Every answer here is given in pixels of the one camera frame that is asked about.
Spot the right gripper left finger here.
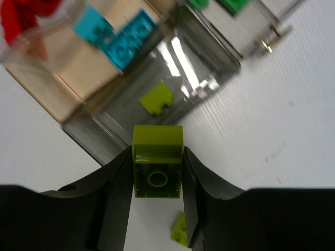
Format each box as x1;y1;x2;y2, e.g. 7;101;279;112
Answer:
1;147;133;250

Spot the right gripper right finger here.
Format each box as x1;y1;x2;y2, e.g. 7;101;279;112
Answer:
182;148;334;250

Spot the lime square lego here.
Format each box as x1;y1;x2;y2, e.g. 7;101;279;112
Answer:
170;212;188;247

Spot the lime curved lego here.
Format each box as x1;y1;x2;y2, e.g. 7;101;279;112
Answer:
132;125;184;199

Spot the cyan long lego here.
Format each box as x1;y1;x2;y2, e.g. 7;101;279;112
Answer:
102;8;156;71

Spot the cyan small lego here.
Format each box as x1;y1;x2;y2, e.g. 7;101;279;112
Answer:
72;5;115;48

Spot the red curved lego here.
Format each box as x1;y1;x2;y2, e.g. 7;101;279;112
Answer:
1;0;62;46

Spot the green long lego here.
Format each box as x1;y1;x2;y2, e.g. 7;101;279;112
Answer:
218;0;249;15
188;0;209;10

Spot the grey smoky container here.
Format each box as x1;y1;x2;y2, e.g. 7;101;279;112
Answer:
62;26;241;165

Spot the amber transparent container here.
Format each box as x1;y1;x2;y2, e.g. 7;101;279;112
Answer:
1;1;176;123

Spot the long clear smoky container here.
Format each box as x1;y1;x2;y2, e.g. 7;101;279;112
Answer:
179;1;304;60

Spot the gold knob on container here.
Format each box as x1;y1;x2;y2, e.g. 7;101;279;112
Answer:
255;24;293;57

